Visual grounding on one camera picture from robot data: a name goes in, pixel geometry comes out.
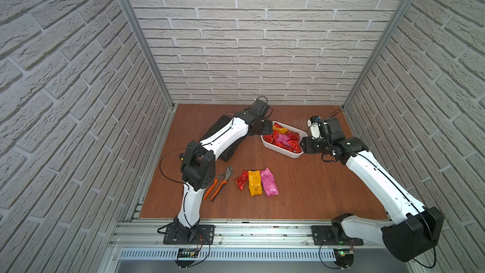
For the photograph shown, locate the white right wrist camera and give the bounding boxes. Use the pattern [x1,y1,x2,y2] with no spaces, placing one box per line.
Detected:
[308,116,321,139]

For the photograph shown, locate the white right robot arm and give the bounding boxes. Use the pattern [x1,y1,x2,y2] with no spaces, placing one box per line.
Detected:
[300,116,444,262]

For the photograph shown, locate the left controller board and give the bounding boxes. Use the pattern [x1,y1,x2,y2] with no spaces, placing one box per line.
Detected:
[175,248,200,269]

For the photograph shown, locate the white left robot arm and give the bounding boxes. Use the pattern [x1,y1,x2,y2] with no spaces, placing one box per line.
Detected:
[174,96,272,233]

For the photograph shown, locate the controller board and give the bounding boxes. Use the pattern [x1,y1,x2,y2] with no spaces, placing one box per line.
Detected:
[175,248,200,269]
[334,249,354,269]

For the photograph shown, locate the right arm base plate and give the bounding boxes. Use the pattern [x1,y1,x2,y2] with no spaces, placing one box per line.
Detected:
[311,225,364,246]

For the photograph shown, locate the aluminium corner post right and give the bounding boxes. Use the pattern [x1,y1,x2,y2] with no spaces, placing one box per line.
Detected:
[341,0,414,112]

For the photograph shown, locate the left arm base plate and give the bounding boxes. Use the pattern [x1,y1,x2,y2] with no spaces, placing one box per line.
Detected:
[159,223,215,245]

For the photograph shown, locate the pink foil tea bag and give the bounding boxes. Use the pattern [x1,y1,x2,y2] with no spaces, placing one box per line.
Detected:
[260,168,279,197]

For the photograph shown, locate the right controller board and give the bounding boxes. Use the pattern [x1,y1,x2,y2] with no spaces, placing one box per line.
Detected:
[334,249,354,269]

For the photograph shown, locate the red foil tea bag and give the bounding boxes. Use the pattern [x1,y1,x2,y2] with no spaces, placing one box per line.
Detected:
[236,171,249,190]

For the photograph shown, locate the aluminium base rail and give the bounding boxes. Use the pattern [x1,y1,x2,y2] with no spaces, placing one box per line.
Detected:
[96,200,418,273]

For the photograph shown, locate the white plastic storage box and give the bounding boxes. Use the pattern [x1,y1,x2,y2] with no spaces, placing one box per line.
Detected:
[261,121,308,159]

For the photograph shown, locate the black plastic tool case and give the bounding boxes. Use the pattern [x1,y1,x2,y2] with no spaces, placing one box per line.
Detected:
[200,115,249,161]

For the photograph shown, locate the yellow foil tea bag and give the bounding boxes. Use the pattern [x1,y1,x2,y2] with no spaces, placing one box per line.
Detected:
[248,170,263,197]

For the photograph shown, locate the aluminium corner post left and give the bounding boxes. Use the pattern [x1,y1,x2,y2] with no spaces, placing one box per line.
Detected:
[118,0,175,111]

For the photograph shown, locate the aluminium corner post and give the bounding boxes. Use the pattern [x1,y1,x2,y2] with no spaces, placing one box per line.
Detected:
[118,0,175,111]
[341,0,414,112]

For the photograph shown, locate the orange handled pliers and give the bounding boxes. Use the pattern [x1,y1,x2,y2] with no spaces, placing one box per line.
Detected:
[203,166,234,201]

